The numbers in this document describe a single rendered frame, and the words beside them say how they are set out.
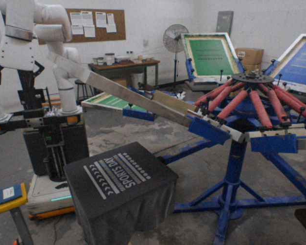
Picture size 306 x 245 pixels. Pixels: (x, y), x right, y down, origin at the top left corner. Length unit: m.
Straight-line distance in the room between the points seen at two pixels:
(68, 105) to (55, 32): 0.48
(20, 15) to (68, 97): 0.74
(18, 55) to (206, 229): 1.92
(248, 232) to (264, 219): 0.25
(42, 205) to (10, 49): 1.63
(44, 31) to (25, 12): 0.41
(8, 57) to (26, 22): 0.13
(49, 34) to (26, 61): 0.41
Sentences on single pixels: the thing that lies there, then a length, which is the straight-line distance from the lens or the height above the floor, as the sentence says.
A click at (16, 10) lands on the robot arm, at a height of 1.71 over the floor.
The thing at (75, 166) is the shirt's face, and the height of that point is 0.95.
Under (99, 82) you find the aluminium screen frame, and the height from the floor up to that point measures 1.52.
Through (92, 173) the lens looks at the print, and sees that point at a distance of 1.21.
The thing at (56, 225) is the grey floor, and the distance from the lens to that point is 2.33.
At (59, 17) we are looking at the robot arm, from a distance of 1.15.
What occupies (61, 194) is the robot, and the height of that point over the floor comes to 0.27.
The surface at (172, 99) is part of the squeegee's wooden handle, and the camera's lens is 1.20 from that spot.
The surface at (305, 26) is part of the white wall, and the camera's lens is 5.16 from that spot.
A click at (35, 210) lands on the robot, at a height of 0.17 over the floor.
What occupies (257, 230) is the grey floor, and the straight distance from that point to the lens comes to 2.31.
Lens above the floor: 1.68
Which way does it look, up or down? 25 degrees down
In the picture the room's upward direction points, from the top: straight up
